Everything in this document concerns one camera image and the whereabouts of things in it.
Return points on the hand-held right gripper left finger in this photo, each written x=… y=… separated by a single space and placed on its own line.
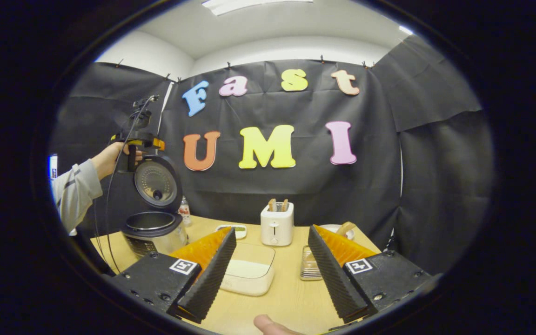
x=212 y=279

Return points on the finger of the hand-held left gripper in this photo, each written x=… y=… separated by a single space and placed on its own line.
x=159 y=144

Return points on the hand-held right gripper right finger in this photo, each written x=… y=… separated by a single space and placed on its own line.
x=333 y=279

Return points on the clear chopstick holder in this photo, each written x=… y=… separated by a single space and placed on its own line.
x=310 y=272

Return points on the clear box of rice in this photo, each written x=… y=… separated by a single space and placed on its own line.
x=249 y=270

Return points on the wooden spoon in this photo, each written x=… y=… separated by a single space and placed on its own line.
x=345 y=229

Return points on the dark grey rice cooker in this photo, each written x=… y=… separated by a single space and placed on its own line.
x=154 y=237

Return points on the white round plate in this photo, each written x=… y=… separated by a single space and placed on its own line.
x=328 y=228

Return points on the white divided snack dish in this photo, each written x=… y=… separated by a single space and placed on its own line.
x=231 y=231

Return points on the small bottle with red label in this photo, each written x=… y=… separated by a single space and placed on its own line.
x=184 y=213

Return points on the white toaster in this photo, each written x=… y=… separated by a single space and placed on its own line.
x=277 y=228

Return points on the toast slice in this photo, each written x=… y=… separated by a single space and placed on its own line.
x=284 y=204
x=272 y=205

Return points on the computer monitor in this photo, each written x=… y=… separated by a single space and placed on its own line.
x=53 y=166

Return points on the ceiling light panel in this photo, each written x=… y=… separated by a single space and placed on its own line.
x=254 y=5

